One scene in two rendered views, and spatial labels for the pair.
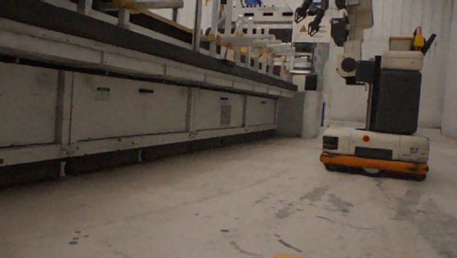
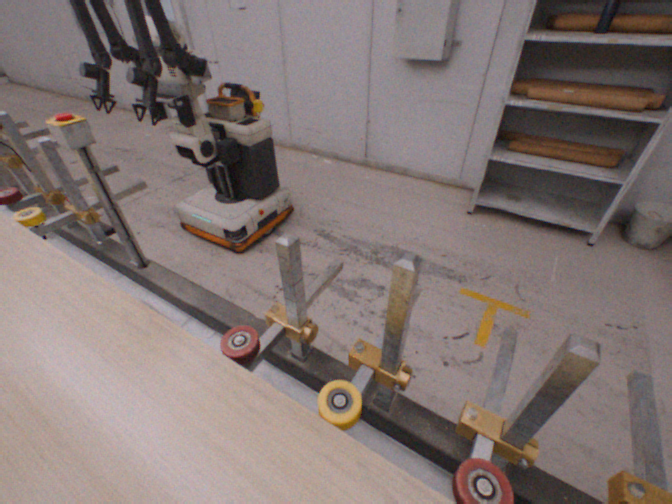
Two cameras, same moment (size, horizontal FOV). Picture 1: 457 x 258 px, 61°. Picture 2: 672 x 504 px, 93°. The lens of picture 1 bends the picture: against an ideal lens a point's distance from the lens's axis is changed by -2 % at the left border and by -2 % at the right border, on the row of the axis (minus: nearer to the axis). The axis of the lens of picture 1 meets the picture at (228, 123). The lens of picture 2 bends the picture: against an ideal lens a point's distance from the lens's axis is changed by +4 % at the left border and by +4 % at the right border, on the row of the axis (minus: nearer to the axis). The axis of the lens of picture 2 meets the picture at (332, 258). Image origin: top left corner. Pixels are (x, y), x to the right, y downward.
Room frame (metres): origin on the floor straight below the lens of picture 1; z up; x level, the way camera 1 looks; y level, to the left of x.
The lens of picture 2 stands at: (1.60, 0.99, 1.48)
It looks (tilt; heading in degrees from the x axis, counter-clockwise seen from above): 40 degrees down; 282
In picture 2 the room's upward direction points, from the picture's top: 1 degrees counter-clockwise
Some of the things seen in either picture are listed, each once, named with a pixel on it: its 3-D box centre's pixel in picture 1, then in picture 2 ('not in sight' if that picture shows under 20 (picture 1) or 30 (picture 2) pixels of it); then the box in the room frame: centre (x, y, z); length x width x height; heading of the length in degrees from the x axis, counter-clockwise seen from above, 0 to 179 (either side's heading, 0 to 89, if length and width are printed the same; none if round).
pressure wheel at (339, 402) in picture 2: not in sight; (339, 413); (1.65, 0.71, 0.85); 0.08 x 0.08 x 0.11
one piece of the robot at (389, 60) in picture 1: (392, 88); (233, 151); (2.76, -1.12, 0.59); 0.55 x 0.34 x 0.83; 160
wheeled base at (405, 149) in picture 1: (373, 148); (237, 208); (2.79, -1.04, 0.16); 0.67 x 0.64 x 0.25; 70
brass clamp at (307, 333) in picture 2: (127, 4); (291, 324); (1.82, 0.50, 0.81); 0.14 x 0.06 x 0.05; 159
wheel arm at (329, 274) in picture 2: (139, 6); (298, 308); (1.81, 0.44, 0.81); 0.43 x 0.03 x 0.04; 69
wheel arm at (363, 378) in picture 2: not in sight; (382, 345); (1.58, 0.53, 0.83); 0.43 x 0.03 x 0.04; 69
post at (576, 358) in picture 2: not in sight; (521, 424); (1.33, 0.68, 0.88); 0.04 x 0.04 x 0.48; 69
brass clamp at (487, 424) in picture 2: not in sight; (495, 434); (1.35, 0.68, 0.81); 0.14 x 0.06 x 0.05; 159
